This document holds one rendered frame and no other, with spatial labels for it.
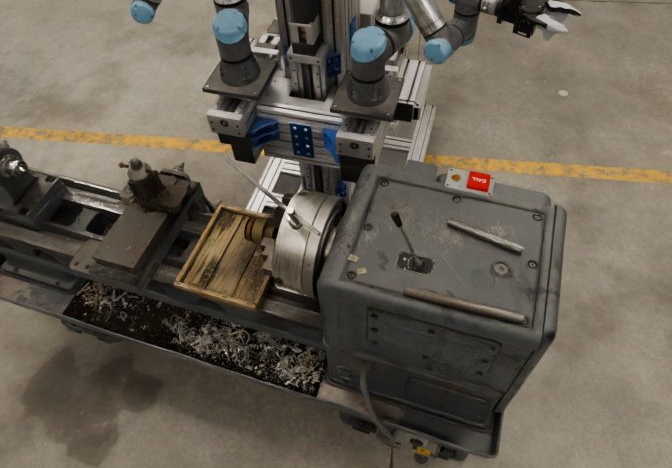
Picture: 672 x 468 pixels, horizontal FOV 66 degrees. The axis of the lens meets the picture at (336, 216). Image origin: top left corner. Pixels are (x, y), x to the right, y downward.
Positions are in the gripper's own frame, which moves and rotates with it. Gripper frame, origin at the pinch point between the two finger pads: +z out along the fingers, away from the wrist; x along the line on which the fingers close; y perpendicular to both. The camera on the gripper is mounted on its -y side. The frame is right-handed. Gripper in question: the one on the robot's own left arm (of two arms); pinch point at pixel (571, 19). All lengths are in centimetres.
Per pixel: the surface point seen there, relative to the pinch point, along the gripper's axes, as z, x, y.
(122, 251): -91, 113, 46
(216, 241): -73, 90, 58
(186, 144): -204, 29, 156
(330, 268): -19, 87, 22
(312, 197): -39, 70, 26
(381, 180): -25, 55, 25
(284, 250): -35, 88, 27
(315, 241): -29, 81, 25
